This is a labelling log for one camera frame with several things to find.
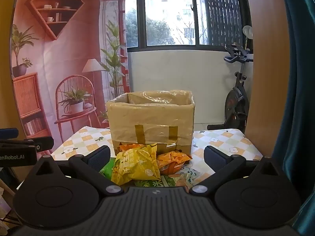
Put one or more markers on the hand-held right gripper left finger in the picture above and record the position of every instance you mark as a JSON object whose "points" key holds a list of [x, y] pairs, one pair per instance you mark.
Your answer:
{"points": [[98, 156]]}

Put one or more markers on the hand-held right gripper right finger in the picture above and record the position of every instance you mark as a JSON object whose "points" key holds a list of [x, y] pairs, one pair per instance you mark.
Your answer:
{"points": [[214, 157]]}

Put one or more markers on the green and orange snack bag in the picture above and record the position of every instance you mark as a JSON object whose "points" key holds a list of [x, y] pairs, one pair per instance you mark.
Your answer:
{"points": [[107, 168]]}

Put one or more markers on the white and teal snack bag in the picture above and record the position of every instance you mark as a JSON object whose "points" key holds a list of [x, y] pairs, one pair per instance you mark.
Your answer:
{"points": [[194, 173]]}

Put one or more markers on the yellow snack bag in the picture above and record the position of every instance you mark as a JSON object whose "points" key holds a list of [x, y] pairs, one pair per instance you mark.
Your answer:
{"points": [[135, 164]]}

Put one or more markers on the green vegetable-print snack bag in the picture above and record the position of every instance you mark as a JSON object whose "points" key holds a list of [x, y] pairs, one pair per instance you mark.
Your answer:
{"points": [[152, 182]]}

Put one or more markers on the plastic-wrapped cardboard box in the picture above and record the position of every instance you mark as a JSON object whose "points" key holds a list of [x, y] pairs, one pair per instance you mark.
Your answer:
{"points": [[147, 118]]}

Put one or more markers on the black exercise bike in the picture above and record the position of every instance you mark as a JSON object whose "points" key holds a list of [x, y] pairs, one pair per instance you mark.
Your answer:
{"points": [[236, 103]]}

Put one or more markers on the brown wooden board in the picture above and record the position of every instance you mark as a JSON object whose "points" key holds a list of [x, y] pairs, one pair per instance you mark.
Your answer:
{"points": [[268, 78]]}

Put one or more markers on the red plant poster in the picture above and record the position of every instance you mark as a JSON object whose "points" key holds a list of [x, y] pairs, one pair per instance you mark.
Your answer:
{"points": [[69, 54]]}

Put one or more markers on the teal curtain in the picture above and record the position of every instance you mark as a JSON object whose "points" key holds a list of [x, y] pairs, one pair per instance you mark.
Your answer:
{"points": [[300, 78]]}

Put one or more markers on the white round lamp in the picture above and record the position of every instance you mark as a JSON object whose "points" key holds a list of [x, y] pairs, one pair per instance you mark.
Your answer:
{"points": [[247, 32]]}

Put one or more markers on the dark-framed window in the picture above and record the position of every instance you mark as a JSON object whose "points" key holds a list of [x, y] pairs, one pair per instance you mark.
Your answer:
{"points": [[167, 17]]}

